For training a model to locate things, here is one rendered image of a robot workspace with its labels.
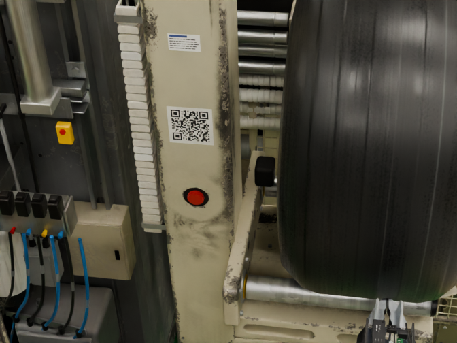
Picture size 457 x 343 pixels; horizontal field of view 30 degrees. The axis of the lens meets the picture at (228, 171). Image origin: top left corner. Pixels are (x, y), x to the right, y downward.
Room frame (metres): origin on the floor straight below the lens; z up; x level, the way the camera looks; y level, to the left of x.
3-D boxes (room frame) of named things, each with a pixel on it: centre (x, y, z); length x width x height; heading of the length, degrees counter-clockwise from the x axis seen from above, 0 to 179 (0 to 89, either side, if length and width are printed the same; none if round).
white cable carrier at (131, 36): (1.17, 0.14, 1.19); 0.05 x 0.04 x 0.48; 170
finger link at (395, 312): (0.86, -0.25, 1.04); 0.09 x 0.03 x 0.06; 170
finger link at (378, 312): (0.86, -0.22, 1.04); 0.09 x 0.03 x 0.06; 170
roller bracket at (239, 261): (1.19, -0.03, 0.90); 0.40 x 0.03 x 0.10; 170
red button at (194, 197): (1.12, 0.06, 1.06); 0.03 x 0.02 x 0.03; 80
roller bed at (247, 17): (1.57, -0.06, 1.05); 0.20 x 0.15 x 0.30; 80
